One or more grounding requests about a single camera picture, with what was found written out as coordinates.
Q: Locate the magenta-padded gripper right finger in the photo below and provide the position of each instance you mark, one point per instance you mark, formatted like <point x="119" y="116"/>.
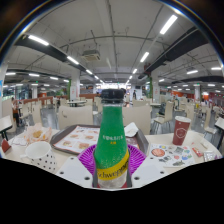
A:
<point x="150" y="170"/>

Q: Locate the ceiling air conditioner unit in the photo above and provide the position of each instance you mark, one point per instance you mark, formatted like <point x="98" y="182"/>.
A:
<point x="91" y="55"/>

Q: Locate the white paper leaflet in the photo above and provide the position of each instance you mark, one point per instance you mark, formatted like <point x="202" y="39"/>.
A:
<point x="210" y="156"/>

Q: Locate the beige chair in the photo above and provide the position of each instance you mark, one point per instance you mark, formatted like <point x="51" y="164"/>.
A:
<point x="138" y="116"/>
<point x="75" y="116"/>

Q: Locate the beige side table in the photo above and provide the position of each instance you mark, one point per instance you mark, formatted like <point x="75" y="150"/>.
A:
<point x="5" y="123"/>
<point x="220" y="125"/>

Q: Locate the red paper cup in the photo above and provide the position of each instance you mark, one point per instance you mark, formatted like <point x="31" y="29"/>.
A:
<point x="181" y="131"/>

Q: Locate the brown tray with paper liner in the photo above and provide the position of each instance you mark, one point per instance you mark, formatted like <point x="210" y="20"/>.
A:
<point x="78" y="138"/>

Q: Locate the person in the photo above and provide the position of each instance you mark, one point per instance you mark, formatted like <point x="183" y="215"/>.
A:
<point x="15" y="111"/>

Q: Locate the ceiling strip lights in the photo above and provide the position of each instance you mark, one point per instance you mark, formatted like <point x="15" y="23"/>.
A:
<point x="168" y="24"/>

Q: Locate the colourful sticker sheet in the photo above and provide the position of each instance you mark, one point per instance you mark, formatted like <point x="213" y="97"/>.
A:
<point x="170" y="155"/>

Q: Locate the beige chairs group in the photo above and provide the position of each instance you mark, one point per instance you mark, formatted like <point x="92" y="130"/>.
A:
<point x="36" y="111"/>

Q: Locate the green drink bottle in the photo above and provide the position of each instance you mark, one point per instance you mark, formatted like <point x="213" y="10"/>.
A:
<point x="111" y="143"/>

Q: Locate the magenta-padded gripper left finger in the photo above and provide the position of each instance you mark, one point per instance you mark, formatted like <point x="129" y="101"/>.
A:
<point x="73" y="170"/>

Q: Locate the crumpled white napkin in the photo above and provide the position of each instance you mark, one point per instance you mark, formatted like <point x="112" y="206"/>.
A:
<point x="131" y="130"/>

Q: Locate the clear plastic food bag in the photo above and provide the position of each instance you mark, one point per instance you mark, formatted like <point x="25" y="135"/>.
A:
<point x="36" y="133"/>

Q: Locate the white polka-dot mug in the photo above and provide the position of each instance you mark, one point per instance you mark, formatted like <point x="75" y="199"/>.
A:
<point x="40" y="156"/>

